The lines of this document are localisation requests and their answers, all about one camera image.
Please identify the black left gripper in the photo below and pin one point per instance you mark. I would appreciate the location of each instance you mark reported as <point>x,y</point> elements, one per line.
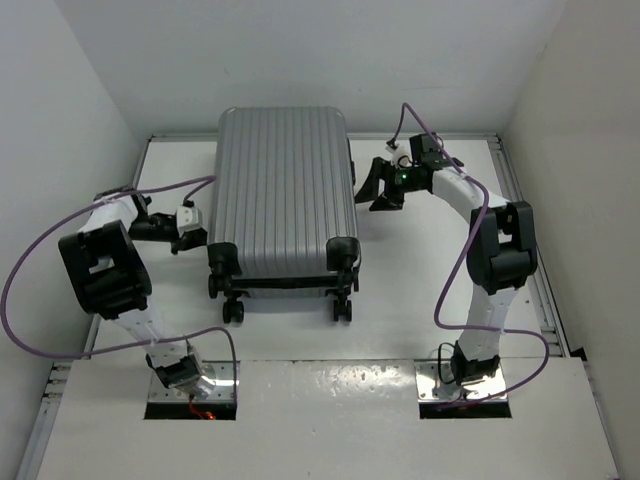
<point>193,238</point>

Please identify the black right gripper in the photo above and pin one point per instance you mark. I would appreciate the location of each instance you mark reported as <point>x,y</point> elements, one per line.
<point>369,192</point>

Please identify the grey hard-shell suitcase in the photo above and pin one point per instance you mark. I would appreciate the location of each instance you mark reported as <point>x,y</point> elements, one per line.
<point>283,216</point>

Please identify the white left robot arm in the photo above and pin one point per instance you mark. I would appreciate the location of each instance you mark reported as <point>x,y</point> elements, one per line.
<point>109,277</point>

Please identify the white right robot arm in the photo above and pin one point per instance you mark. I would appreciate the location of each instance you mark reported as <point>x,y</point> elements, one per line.
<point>499,254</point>

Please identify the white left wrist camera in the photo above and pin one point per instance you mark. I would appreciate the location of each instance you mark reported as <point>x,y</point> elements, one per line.
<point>188,219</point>

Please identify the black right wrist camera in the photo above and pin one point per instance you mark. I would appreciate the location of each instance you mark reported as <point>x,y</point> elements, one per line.
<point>425,148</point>

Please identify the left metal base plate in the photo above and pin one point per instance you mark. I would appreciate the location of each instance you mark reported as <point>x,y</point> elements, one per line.
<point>216,401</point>

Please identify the metal base plate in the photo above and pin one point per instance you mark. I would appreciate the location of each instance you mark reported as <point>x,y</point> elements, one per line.
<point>471,400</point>
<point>216,401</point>

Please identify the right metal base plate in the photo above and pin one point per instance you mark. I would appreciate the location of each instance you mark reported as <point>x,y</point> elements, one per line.
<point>471,400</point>

